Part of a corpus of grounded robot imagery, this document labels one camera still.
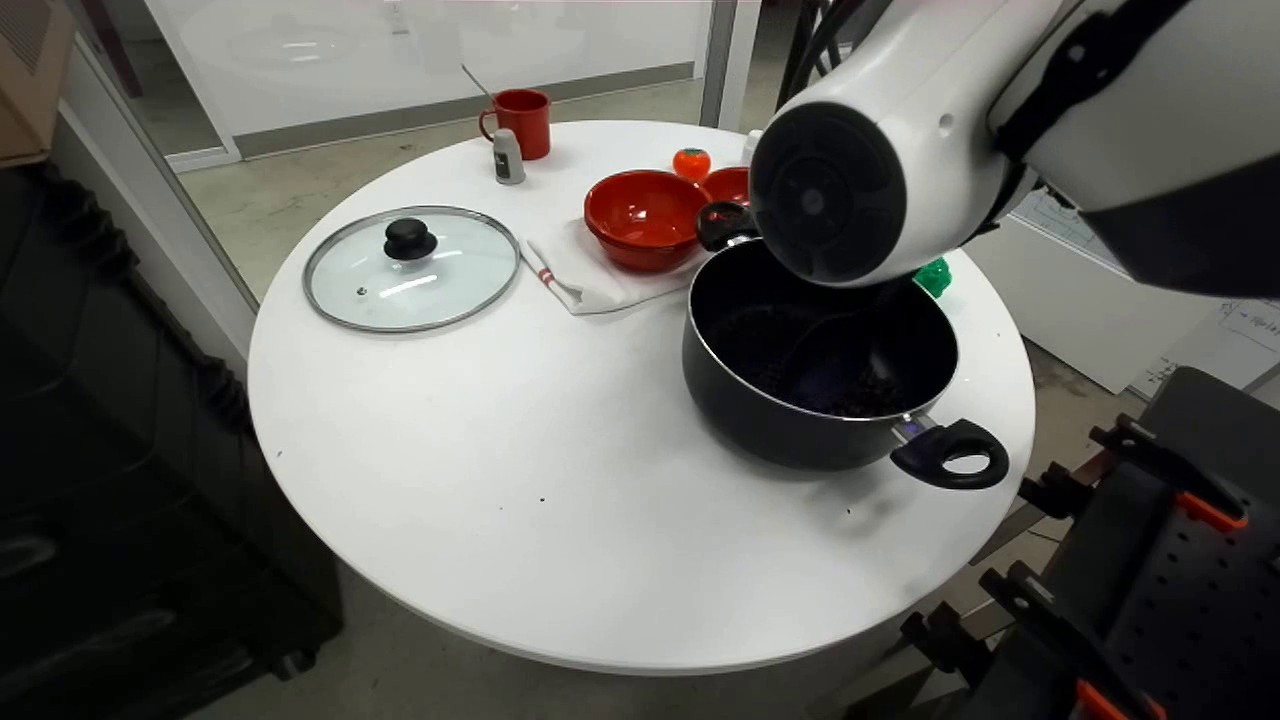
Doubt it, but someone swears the black perforated workbench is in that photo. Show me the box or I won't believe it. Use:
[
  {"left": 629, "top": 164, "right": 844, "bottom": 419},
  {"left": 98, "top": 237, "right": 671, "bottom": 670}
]
[{"left": 854, "top": 366, "right": 1280, "bottom": 720}]

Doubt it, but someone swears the glass pot lid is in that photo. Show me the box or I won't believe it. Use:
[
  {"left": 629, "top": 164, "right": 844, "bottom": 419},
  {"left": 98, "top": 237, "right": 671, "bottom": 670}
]
[{"left": 300, "top": 201, "right": 525, "bottom": 335}]

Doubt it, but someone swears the black orange bar clamp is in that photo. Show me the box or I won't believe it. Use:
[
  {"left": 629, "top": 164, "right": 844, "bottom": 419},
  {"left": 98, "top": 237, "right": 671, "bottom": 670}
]
[
  {"left": 1016, "top": 413, "right": 1256, "bottom": 538},
  {"left": 897, "top": 562, "right": 1174, "bottom": 720}
]

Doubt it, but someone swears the white panel with printed sheet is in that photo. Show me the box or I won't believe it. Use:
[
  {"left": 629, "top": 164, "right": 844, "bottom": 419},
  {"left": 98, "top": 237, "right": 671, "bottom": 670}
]
[{"left": 965, "top": 214, "right": 1280, "bottom": 395}]

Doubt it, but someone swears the black cooking pot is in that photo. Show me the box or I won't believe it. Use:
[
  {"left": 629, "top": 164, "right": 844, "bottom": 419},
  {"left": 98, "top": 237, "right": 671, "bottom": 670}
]
[{"left": 680, "top": 195, "right": 1011, "bottom": 493}]

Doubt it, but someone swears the red bowl with dark contents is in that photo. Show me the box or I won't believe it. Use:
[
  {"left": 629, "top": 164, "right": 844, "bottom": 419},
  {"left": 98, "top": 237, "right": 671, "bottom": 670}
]
[{"left": 698, "top": 164, "right": 760, "bottom": 214}]

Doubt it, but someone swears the green toy vegetable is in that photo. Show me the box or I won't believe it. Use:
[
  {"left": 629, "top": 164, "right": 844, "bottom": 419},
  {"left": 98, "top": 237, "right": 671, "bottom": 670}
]
[{"left": 914, "top": 251, "right": 957, "bottom": 302}]

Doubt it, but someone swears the red mug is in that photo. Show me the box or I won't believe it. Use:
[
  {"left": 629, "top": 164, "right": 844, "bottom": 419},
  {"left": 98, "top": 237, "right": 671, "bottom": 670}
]
[{"left": 475, "top": 86, "right": 557, "bottom": 164}]

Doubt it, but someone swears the thin stick in mug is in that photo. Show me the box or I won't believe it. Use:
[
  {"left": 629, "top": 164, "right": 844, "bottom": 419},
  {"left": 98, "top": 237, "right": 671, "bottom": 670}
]
[{"left": 455, "top": 59, "right": 501, "bottom": 106}]

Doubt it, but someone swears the small grey shaker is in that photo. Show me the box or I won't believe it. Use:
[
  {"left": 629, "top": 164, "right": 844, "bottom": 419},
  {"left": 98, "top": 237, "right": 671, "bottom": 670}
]
[{"left": 487, "top": 123, "right": 529, "bottom": 188}]

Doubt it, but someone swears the empty red bowl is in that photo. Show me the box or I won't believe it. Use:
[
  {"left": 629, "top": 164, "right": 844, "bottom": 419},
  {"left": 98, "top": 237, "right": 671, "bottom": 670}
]
[{"left": 580, "top": 170, "right": 711, "bottom": 275}]

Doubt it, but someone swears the brown cardboard box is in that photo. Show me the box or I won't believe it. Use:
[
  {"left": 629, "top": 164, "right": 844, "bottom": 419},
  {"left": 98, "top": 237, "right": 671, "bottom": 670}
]
[{"left": 0, "top": 0, "right": 78, "bottom": 173}]

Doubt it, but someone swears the small orange toy fruit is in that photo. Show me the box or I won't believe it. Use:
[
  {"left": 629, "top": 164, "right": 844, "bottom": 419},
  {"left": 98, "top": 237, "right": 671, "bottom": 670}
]
[{"left": 668, "top": 143, "right": 716, "bottom": 188}]

